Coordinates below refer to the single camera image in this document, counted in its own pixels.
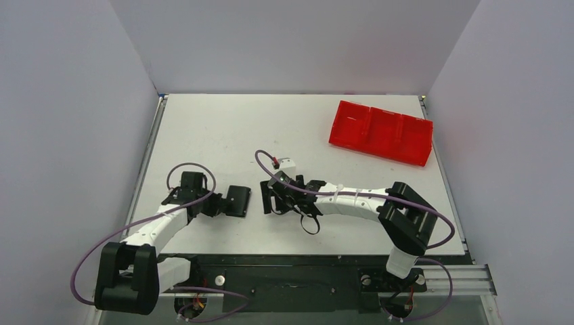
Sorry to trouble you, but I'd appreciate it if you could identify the black leather card holder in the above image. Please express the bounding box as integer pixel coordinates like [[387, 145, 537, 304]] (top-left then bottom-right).
[[223, 185, 251, 218]]

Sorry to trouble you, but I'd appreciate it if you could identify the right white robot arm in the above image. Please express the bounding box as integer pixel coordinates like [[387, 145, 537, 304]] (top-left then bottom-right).
[[260, 171, 437, 289]]

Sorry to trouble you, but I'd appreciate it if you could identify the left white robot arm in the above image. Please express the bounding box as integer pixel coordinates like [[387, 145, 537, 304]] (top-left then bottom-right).
[[94, 172, 231, 315]]

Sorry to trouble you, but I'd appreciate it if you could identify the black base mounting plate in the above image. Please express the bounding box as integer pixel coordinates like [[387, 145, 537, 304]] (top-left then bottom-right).
[[161, 254, 427, 313]]

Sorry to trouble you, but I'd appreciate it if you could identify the red plastic divided tray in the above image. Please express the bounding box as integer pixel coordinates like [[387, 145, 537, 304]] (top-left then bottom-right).
[[328, 101, 433, 167]]

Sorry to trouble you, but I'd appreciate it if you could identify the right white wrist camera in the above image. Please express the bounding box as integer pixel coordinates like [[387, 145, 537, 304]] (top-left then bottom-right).
[[275, 158, 296, 177]]

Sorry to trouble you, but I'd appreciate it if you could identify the black loop cable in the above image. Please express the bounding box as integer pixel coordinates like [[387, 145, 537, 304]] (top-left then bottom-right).
[[299, 211, 322, 236]]

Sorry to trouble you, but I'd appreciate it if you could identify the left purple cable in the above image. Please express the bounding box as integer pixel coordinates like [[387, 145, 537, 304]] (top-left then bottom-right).
[[70, 162, 217, 307]]

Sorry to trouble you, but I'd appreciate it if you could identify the purple cable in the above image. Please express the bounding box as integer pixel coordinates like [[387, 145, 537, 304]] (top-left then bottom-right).
[[255, 150, 456, 251], [70, 162, 217, 307]]

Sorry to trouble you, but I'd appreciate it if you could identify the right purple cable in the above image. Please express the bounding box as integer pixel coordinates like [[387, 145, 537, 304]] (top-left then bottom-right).
[[255, 150, 456, 251]]

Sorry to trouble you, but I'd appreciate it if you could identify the aluminium rail frame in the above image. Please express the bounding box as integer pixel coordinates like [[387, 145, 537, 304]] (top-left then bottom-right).
[[420, 264, 497, 297]]

